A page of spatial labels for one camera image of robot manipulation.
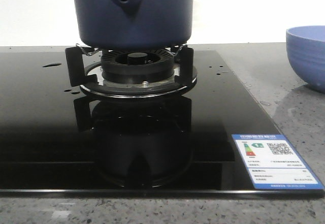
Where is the light blue bowl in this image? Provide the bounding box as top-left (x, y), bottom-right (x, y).
top-left (286, 25), bottom-right (324, 93)

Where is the dark blue cooking pot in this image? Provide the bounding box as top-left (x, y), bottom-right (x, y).
top-left (74, 0), bottom-right (193, 50)

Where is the black gas burner head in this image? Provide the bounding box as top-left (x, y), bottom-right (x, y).
top-left (101, 49), bottom-right (174, 84)

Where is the black pan support grate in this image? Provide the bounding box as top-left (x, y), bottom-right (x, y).
top-left (65, 45), bottom-right (197, 99)

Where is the black glass gas cooktop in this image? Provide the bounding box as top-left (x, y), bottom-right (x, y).
top-left (1, 51), bottom-right (324, 199)

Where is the blue energy label sticker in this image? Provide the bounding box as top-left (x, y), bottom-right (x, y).
top-left (232, 134), bottom-right (324, 190)

